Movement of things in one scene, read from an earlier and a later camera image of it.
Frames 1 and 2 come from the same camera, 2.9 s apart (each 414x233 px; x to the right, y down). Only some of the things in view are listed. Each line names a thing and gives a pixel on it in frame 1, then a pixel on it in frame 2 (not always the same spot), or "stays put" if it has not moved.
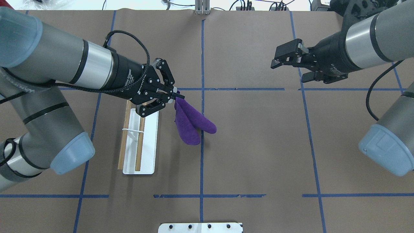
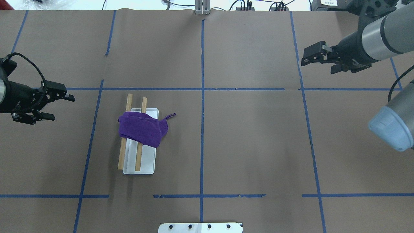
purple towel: [188, 124] to [142, 128]
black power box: [316, 5] stays put
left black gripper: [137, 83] to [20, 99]
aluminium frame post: [202, 7] stays put
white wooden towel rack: [138, 152] stays put
